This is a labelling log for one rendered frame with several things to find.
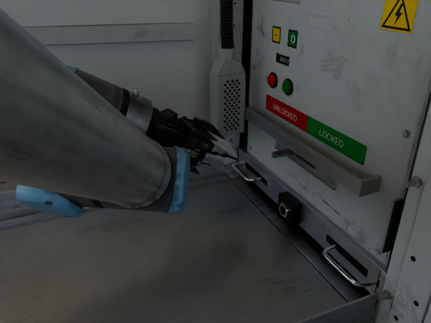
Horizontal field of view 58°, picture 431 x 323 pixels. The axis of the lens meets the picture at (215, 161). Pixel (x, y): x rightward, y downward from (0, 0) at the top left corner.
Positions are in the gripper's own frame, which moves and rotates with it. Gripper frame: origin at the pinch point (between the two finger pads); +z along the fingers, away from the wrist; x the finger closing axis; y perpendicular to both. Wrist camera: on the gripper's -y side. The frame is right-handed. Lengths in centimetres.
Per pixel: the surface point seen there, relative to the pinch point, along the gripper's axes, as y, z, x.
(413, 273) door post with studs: 37.2, 10.2, 3.0
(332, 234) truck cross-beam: 18.0, 16.7, -2.7
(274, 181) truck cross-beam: -2.8, 16.4, -2.7
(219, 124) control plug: -13.5, 2.5, 2.8
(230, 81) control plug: -13.7, -0.1, 12.4
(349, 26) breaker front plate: 12.4, -0.2, 29.4
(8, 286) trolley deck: 1.6, -29.4, -36.8
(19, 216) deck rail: -21, -28, -36
